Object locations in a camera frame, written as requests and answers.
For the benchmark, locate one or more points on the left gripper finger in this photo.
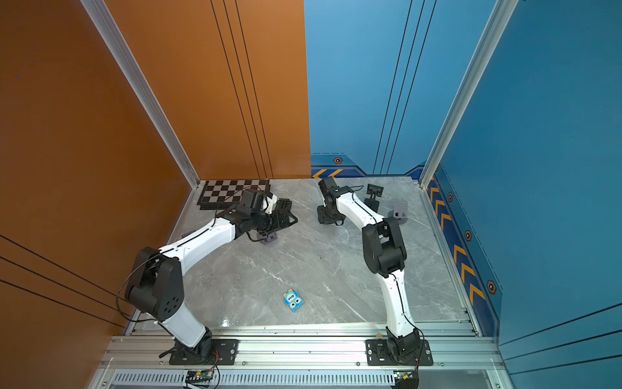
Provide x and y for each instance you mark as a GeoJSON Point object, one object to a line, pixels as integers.
{"type": "Point", "coordinates": [283, 208]}
{"type": "Point", "coordinates": [289, 220]}

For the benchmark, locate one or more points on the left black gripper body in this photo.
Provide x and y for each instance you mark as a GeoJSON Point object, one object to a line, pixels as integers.
{"type": "Point", "coordinates": [270, 223]}

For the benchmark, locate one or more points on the dark grey round phone stand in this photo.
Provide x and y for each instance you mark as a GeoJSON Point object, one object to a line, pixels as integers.
{"type": "Point", "coordinates": [327, 215]}

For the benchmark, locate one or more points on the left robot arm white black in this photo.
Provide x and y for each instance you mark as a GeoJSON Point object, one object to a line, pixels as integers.
{"type": "Point", "coordinates": [156, 285]}

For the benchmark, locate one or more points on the right circuit board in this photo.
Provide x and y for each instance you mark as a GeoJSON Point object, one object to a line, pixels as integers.
{"type": "Point", "coordinates": [407, 380]}

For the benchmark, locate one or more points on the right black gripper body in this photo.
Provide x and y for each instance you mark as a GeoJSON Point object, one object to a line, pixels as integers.
{"type": "Point", "coordinates": [324, 214]}

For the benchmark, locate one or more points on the right aluminium corner post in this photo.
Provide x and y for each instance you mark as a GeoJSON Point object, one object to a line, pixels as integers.
{"type": "Point", "coordinates": [487, 44]}

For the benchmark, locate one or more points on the aluminium front rail frame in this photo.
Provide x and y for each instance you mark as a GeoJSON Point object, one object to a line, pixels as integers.
{"type": "Point", "coordinates": [312, 355]}

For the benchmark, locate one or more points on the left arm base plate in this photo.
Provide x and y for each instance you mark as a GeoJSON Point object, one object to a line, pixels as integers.
{"type": "Point", "coordinates": [220, 352]}

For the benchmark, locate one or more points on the black folding phone stand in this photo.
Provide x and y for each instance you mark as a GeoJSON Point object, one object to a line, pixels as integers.
{"type": "Point", "coordinates": [374, 192]}

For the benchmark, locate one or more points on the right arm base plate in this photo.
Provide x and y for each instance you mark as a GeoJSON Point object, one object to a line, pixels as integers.
{"type": "Point", "coordinates": [383, 352]}

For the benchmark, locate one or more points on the aluminium corner post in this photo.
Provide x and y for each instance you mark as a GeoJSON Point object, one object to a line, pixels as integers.
{"type": "Point", "coordinates": [487, 44]}
{"type": "Point", "coordinates": [109, 31]}

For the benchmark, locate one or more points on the black white chessboard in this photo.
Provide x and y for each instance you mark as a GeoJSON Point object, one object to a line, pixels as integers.
{"type": "Point", "coordinates": [220, 194]}

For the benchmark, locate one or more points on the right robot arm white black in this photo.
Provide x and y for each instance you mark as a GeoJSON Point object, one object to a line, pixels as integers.
{"type": "Point", "coordinates": [385, 255]}

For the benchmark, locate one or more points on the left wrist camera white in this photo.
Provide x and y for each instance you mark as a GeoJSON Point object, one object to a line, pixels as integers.
{"type": "Point", "coordinates": [270, 201]}

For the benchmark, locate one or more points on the left green circuit board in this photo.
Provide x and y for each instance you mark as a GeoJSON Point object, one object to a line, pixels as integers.
{"type": "Point", "coordinates": [199, 379]}

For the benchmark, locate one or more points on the left aluminium corner post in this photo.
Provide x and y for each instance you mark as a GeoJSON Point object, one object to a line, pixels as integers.
{"type": "Point", "coordinates": [109, 31]}

